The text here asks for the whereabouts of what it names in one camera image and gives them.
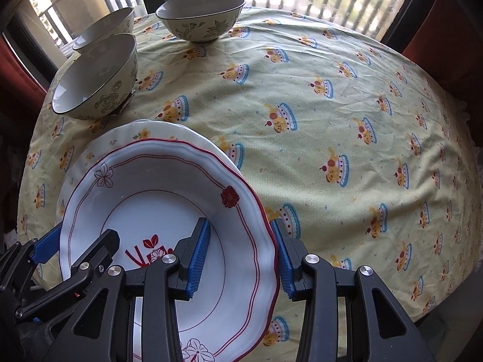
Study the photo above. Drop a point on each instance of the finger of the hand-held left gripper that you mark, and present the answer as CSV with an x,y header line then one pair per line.
x,y
100,249
47,243

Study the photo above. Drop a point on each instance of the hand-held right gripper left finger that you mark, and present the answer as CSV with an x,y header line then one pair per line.
x,y
198,260

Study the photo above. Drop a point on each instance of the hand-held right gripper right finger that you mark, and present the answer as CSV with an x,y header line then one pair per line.
x,y
285,260

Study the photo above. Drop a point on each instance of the white red rim plate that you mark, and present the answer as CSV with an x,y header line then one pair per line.
x,y
151,203

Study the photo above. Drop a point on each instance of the white yellow flower plate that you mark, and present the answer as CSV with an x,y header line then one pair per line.
x,y
162,132

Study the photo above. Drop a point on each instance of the cream floral bowl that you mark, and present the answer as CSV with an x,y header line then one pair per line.
x,y
109,26
102,94
196,26

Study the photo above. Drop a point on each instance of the yellow printed tablecloth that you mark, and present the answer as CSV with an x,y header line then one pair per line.
x,y
320,101

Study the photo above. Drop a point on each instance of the red curtain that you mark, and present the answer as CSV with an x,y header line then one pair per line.
x,y
19,64
441,37

